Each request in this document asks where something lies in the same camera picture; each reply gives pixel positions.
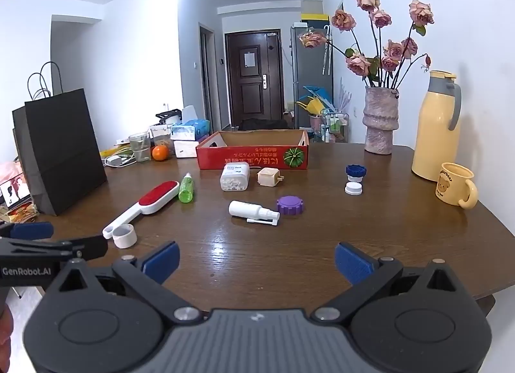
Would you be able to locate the white ridged lid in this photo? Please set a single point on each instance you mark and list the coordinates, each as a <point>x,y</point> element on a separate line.
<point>353,188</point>

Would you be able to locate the blue ridged lid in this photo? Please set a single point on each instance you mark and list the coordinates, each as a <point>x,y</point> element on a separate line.
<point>356,170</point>

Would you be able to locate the bunch of dried pink roses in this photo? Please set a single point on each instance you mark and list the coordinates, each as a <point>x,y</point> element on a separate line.
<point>388,51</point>

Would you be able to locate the yellow bear mug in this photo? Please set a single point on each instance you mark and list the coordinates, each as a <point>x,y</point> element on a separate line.
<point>452,186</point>

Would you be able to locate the blue tissue pack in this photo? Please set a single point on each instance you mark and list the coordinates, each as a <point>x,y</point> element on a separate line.
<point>191,129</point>

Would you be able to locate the red and white lint brush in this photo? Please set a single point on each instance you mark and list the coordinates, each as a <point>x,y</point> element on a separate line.
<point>155,196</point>

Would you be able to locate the clear food jar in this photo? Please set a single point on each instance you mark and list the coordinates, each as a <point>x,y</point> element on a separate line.
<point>163,141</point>

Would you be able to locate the yellow thermos jug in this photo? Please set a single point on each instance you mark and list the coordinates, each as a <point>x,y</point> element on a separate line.
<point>434,135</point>

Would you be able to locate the grey refrigerator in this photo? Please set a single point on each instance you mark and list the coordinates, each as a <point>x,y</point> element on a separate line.
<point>309,63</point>

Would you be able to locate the yellow and black box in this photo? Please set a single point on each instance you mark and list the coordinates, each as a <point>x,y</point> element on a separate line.
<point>314,17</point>

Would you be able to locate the white round cap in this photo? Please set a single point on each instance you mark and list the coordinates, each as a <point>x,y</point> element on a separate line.
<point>124,235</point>

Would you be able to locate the red cardboard box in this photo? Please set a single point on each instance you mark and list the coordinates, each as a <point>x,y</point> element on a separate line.
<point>249,157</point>

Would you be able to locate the blue plastic dustpan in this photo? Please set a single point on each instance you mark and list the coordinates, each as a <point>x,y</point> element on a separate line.
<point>318,93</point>

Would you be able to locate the purple ridged lid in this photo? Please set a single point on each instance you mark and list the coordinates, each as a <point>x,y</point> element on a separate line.
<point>290,205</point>

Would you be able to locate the white clear plastic container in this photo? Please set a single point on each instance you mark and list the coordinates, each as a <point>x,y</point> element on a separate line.
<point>234,178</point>

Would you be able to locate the black paper bag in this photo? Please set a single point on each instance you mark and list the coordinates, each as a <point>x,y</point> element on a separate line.
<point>60,155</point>

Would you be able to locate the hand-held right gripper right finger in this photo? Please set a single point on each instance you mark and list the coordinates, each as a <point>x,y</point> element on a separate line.
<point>354,264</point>

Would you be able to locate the clear drinking glass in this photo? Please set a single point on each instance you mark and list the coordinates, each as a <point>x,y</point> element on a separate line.
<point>139,149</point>

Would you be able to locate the small beige square box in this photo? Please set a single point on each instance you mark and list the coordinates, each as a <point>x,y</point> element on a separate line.
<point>268,177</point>

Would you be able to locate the purple tissue pack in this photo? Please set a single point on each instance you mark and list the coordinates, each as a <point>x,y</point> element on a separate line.
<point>187,149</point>

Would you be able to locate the pink plastic bag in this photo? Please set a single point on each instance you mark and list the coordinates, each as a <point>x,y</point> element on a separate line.
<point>9,170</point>

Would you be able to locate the orange fruit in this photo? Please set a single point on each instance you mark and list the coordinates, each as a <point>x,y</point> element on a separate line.
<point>160,153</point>

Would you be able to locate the white folded umbrella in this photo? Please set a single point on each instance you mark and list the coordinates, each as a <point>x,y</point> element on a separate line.
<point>327,51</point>

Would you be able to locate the purple wall decoration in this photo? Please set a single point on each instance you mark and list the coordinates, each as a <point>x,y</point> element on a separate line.
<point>345,95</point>

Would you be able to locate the metal rolling cart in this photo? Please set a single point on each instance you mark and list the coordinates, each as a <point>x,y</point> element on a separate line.
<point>334,127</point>

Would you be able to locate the pink stone vase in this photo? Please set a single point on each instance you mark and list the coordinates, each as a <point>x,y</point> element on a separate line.
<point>379,123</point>

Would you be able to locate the yellow watering can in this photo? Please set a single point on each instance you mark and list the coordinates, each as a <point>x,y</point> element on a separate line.
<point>312,106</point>

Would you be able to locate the black folding chair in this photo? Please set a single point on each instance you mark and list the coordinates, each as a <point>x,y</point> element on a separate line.
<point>263,123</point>

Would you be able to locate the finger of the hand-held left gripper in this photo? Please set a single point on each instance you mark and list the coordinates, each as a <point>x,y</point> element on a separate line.
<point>32,230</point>
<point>88,247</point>

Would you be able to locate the photo card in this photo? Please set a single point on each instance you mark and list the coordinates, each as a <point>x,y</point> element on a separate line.
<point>15,190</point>

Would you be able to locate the green spray bottle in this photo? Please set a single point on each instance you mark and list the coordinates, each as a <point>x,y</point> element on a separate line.
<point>186,190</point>

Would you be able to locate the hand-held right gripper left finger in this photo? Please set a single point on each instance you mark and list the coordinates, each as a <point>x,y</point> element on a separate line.
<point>163,261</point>

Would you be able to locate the white nasal spray bottle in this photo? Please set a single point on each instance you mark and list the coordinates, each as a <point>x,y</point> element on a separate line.
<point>245,210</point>

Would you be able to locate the dark brown entrance door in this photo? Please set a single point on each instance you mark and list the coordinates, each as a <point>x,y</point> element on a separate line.
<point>253,91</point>

